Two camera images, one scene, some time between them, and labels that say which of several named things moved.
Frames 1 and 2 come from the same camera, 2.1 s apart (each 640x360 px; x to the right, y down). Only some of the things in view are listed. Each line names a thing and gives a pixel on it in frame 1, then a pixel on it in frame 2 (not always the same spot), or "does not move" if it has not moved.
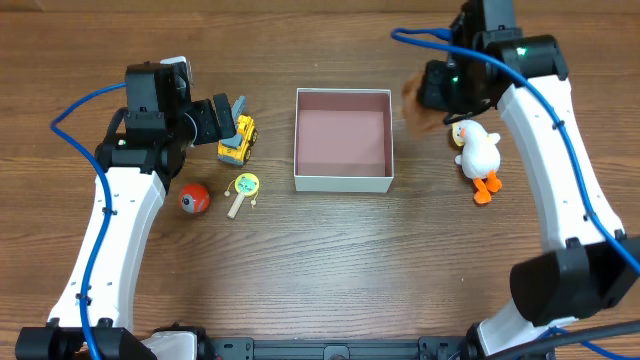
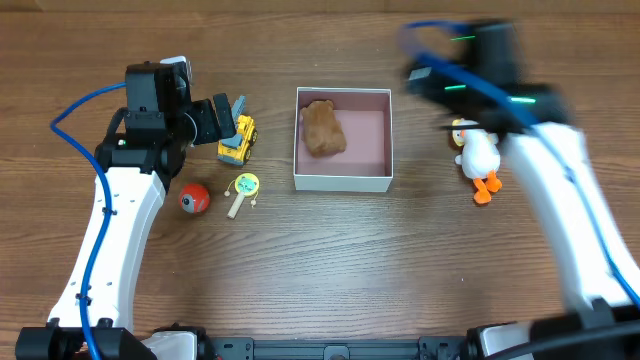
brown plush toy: [418, 117] to [322, 130]
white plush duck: [479, 159] does not move
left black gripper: [223, 116] does not move
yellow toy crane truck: [236, 149] does not move
